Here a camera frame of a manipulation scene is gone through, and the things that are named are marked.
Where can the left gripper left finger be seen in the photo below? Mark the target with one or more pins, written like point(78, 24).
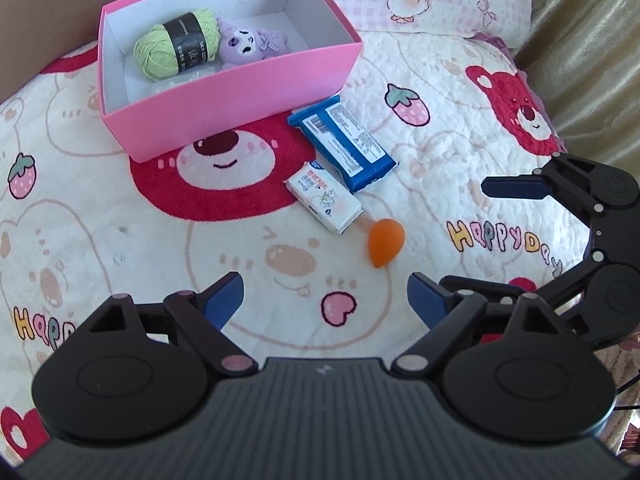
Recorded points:
point(200, 317)

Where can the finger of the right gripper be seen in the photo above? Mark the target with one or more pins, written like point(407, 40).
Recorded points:
point(498, 293)
point(519, 188)

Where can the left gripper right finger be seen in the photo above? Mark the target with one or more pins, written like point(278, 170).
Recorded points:
point(450, 318)

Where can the orange makeup sponge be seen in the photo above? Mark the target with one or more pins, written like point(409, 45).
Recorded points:
point(386, 238)

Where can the white tissue pack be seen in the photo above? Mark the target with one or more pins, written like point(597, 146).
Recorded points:
point(324, 197)

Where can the blue cookie package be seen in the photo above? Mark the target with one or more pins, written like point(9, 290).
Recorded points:
point(349, 147)

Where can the pink cardboard box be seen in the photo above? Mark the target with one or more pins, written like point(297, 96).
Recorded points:
point(324, 47)

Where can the green yarn ball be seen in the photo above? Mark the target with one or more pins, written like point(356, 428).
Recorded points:
point(182, 43)

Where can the purple Kuromi plush toy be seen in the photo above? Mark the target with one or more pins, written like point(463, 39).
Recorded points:
point(241, 45)

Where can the clear floss pick box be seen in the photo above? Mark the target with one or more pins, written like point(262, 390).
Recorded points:
point(193, 74)

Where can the cream bear print blanket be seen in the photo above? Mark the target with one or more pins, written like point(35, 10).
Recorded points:
point(96, 382)

